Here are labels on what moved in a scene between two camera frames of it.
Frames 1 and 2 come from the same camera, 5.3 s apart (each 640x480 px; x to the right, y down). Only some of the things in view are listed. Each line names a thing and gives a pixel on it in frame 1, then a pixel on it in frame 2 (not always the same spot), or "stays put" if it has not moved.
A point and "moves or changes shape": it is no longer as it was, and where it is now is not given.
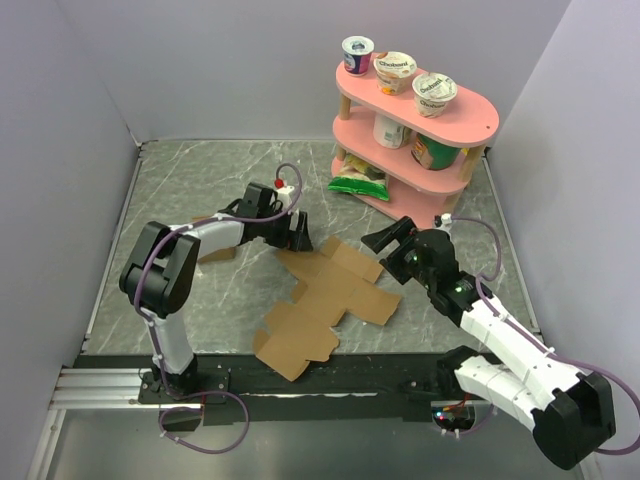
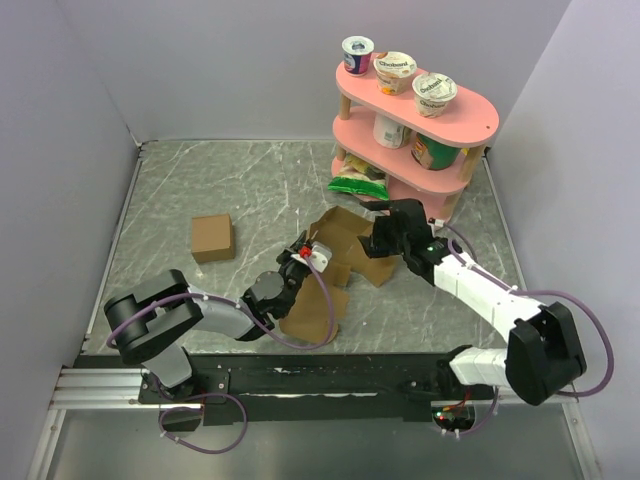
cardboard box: [329, 289] moves or changes shape
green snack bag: [356, 176] stays put
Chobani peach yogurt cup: [393, 70] stays put
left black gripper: [294, 240] → [285, 256]
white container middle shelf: [389, 133] stays put
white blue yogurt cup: [357, 54] stays put
